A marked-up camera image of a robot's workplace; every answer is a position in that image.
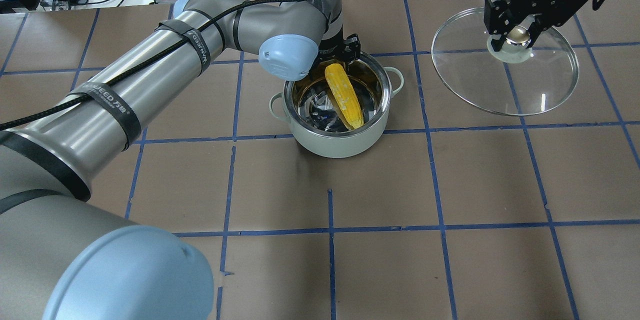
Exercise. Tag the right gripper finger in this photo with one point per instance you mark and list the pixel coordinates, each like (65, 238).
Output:
(499, 24)
(538, 24)

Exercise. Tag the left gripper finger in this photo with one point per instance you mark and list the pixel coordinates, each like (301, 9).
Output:
(347, 65)

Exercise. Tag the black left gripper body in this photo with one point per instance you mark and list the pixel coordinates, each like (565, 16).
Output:
(332, 35)

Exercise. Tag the yellow corn cob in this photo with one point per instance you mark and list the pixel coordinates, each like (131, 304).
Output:
(344, 96)

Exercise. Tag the glass pot lid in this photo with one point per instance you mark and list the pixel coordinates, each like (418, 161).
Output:
(514, 82)

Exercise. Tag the pale green electric pot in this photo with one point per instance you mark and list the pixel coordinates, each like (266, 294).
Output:
(306, 106)

